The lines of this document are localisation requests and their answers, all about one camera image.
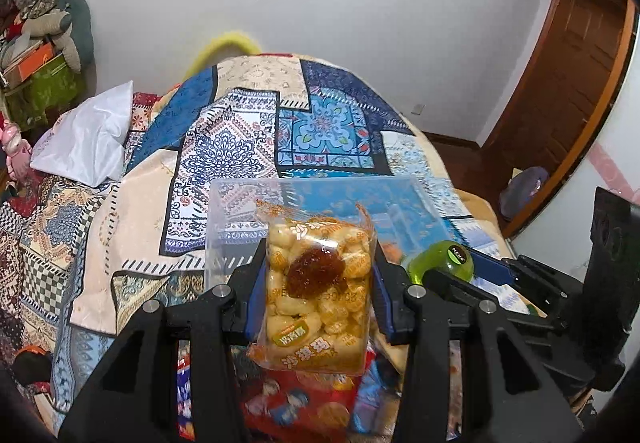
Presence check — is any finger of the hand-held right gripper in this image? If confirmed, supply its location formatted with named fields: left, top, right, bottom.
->
left=499, top=254, right=585, bottom=320
left=423, top=268, right=531, bottom=329

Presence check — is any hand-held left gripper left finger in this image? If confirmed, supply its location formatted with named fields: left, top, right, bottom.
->
left=57, top=239, right=269, bottom=443

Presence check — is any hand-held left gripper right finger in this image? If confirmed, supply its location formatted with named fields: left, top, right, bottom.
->
left=371, top=242, right=587, bottom=443

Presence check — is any blue packet with white label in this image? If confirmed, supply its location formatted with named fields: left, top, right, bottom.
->
left=469, top=247, right=532, bottom=316

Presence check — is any yellow pastry snack packet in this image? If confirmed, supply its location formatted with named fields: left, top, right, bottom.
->
left=246, top=199, right=379, bottom=377

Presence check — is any clear plastic container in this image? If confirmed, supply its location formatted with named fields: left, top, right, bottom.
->
left=204, top=174, right=453, bottom=295

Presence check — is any green jelly cup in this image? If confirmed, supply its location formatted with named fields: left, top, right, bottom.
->
left=407, top=240, right=475, bottom=286

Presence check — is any purple bag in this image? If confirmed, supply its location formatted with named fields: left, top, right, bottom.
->
left=500, top=166, right=550, bottom=223

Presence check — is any red cartoon snack packet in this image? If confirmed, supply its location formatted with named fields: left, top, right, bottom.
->
left=240, top=363, right=363, bottom=443

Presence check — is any red and blue snack packet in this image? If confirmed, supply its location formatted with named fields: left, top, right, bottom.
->
left=174, top=340, right=197, bottom=443

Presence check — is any patchwork printed blanket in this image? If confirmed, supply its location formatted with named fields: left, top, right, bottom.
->
left=0, top=54, right=503, bottom=429

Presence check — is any brown wooden door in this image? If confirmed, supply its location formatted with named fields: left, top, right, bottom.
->
left=480, top=0, right=637, bottom=238

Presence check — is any white pillow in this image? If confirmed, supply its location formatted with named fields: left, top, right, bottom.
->
left=30, top=81, right=135, bottom=188

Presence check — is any yellow fuzzy hoop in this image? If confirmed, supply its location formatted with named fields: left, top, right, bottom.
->
left=183, top=31, right=264, bottom=80

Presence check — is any pink plush toy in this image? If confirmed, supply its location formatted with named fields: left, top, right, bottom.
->
left=0, top=119, right=35, bottom=180

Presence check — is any green shopping bag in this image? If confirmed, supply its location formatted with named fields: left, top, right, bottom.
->
left=4, top=54, right=86, bottom=130

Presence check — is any orange box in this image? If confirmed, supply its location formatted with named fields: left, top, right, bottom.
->
left=2, top=42, right=57, bottom=84

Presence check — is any grey plush toy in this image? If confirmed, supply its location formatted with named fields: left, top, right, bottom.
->
left=14, top=0, right=95, bottom=74

